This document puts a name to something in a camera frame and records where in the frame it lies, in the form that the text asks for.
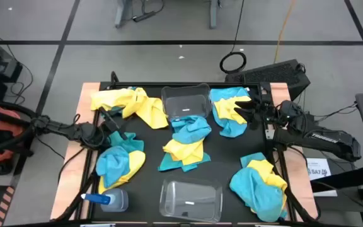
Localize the white paper sign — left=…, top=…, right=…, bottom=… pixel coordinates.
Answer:
left=306, top=157, right=339, bottom=197

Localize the yellow extension cable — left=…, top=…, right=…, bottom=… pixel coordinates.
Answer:
left=273, top=0, right=297, bottom=64

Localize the clear plastic basket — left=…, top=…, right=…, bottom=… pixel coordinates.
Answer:
left=158, top=178, right=224, bottom=224
left=161, top=83, right=212, bottom=122

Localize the teal microfiber towel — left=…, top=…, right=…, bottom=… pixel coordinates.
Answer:
left=157, top=152, right=212, bottom=173
left=108, top=131, right=146, bottom=153
left=107, top=106, right=124, bottom=117

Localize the grey desk leg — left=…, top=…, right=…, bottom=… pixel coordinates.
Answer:
left=114, top=0, right=132, bottom=29
left=209, top=0, right=219, bottom=30

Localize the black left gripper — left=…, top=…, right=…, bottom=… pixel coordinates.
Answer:
left=80, top=107, right=129, bottom=149

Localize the yellow microfiber towel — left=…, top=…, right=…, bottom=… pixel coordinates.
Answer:
left=246, top=159, right=289, bottom=209
left=122, top=87, right=170, bottom=130
left=89, top=88, right=135, bottom=112
left=98, top=150, right=147, bottom=194
left=214, top=95, right=252, bottom=125
left=162, top=137, right=205, bottom=166

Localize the red shop vacuum with hose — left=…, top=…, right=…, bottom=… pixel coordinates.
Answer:
left=0, top=98, right=42, bottom=176

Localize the light blue microfiber towel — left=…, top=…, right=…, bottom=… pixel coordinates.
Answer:
left=170, top=115, right=212, bottom=145
left=239, top=152, right=267, bottom=168
left=229, top=166, right=289, bottom=223
left=95, top=144, right=132, bottom=189
left=209, top=87, right=252, bottom=139

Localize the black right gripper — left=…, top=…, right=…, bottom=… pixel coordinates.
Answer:
left=233, top=100, right=283, bottom=129

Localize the spray bottle with blue nozzle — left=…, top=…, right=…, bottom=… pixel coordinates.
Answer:
left=80, top=187, right=130, bottom=213

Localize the black floor beam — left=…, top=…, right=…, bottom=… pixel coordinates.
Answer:
left=309, top=163, right=363, bottom=194

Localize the black hanging cable with coil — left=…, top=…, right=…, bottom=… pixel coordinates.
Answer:
left=219, top=0, right=248, bottom=74

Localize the black power strip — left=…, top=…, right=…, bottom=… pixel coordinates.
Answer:
left=132, top=10, right=156, bottom=23

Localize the black computer tower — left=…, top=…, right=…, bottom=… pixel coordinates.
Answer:
left=224, top=59, right=311, bottom=102

